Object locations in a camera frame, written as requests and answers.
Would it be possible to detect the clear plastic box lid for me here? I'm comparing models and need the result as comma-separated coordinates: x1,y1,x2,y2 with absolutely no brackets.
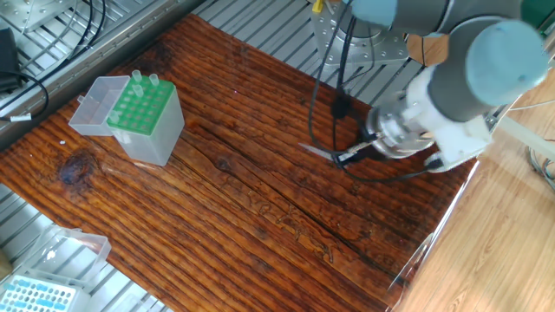
23,224,113,288

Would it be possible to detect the translucent box with green rack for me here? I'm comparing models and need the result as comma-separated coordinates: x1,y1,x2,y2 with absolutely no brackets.
106,75,186,167

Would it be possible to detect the black gripper cable bundle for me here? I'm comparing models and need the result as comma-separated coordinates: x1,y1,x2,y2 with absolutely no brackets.
307,0,444,183

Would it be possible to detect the black power adapter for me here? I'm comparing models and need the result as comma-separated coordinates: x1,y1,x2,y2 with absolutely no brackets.
0,28,21,93

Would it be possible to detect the translucent hinged box lid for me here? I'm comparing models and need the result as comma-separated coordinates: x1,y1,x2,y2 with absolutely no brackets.
68,75,131,138

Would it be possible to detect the grey cable bundle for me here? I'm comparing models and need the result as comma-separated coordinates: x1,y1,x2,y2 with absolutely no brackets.
526,138,555,192

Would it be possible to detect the white box with blue tips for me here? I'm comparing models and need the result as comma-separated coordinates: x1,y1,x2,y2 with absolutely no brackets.
0,273,92,312

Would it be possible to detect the glossy wood grain board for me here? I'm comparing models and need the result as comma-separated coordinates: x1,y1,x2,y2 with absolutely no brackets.
0,12,478,312

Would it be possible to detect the aluminium robot mount plate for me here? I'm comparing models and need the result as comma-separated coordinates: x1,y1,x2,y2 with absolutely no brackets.
310,3,411,68

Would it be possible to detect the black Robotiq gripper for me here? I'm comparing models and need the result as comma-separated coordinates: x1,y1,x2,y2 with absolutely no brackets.
333,127,382,168

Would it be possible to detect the thin white cable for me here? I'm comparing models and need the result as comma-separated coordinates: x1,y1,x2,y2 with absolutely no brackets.
506,98,555,112

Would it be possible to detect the black cable with white label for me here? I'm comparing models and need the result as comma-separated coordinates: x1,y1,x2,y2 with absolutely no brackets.
0,71,49,123

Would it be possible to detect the spare aluminium mount plate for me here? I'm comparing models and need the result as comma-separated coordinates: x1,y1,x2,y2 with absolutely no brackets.
0,0,77,34

